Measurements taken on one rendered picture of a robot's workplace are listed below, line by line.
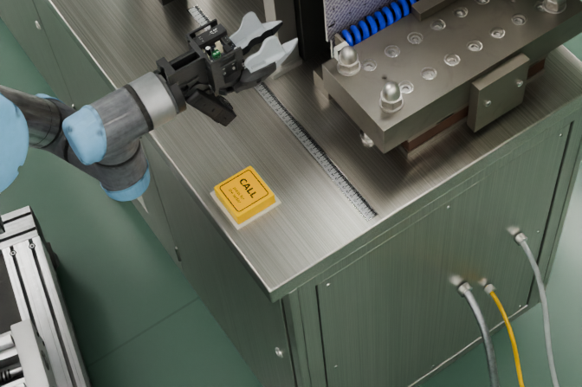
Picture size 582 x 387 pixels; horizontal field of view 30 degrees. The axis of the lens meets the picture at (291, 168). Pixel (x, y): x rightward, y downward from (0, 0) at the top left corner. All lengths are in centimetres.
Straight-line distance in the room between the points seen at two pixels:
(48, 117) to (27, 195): 130
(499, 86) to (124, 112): 58
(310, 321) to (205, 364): 81
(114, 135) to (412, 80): 46
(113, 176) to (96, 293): 113
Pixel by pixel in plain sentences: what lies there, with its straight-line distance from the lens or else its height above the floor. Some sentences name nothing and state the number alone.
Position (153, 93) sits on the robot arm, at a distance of 154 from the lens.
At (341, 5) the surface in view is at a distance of 169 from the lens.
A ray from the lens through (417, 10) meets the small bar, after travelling 173.
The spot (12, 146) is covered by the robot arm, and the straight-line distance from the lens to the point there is 129.
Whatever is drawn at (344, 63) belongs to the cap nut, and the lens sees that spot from 166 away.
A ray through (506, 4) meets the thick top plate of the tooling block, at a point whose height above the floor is 103.
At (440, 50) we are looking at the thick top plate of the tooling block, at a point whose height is 103.
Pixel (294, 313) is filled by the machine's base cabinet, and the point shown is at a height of 79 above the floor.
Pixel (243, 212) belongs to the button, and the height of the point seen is 92.
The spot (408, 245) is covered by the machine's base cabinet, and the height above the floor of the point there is 76.
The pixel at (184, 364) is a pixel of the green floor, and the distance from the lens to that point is 258.
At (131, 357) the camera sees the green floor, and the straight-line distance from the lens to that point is 262.
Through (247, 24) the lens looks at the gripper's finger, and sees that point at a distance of 162.
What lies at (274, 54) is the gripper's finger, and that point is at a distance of 160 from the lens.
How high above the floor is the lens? 234
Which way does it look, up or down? 56 degrees down
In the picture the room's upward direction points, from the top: 7 degrees counter-clockwise
